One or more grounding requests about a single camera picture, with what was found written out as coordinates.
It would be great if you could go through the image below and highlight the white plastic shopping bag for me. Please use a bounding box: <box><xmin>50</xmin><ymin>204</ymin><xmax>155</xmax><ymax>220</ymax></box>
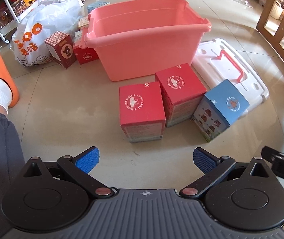
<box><xmin>12</xmin><ymin>0</ymin><xmax>82</xmax><ymax>68</ymax></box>

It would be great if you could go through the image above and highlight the red checkered cardboard box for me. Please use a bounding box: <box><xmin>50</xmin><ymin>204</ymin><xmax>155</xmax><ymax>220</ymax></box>
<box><xmin>44</xmin><ymin>31</ymin><xmax>77</xmax><ymax>69</ymax></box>

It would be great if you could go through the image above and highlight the pink plastic storage bin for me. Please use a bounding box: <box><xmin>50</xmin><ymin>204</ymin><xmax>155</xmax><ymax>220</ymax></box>
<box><xmin>83</xmin><ymin>0</ymin><xmax>212</xmax><ymax>82</ymax></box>

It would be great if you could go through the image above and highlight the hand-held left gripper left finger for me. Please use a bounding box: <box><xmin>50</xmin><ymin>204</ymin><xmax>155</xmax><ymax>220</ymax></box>
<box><xmin>22</xmin><ymin>147</ymin><xmax>115</xmax><ymax>200</ymax></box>

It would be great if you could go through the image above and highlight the beige small cardboard box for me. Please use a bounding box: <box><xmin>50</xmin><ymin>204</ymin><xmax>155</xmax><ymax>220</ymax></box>
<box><xmin>78</xmin><ymin>16</ymin><xmax>90</xmax><ymax>30</ymax></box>

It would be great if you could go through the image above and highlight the person's left orange slipper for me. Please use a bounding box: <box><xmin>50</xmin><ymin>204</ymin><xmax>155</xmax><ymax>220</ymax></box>
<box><xmin>0</xmin><ymin>48</ymin><xmax>20</xmax><ymax>109</ymax></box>

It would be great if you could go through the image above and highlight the white woven basket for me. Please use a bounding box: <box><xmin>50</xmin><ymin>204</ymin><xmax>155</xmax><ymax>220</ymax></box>
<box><xmin>270</xmin><ymin>0</ymin><xmax>284</xmax><ymax>20</ymax></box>

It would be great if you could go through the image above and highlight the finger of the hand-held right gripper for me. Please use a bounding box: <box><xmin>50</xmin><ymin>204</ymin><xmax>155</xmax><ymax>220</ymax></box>
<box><xmin>260</xmin><ymin>146</ymin><xmax>284</xmax><ymax>164</ymax></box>

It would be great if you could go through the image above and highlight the white lid with pink handle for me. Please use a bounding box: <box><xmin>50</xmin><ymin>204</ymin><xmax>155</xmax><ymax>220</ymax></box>
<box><xmin>192</xmin><ymin>38</ymin><xmax>269</xmax><ymax>119</ymax></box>

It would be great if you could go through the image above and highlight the light blue cardboard box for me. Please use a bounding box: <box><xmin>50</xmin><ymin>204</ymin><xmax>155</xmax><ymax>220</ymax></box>
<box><xmin>87</xmin><ymin>1</ymin><xmax>110</xmax><ymax>14</ymax></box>

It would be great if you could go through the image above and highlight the red box with pictured side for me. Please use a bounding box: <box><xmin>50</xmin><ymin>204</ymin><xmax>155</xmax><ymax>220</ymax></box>
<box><xmin>73</xmin><ymin>28</ymin><xmax>100</xmax><ymax>65</ymax></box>

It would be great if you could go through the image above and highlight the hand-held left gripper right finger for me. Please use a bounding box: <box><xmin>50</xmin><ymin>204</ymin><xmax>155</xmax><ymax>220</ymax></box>
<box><xmin>179</xmin><ymin>147</ymin><xmax>276</xmax><ymax>200</ymax></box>

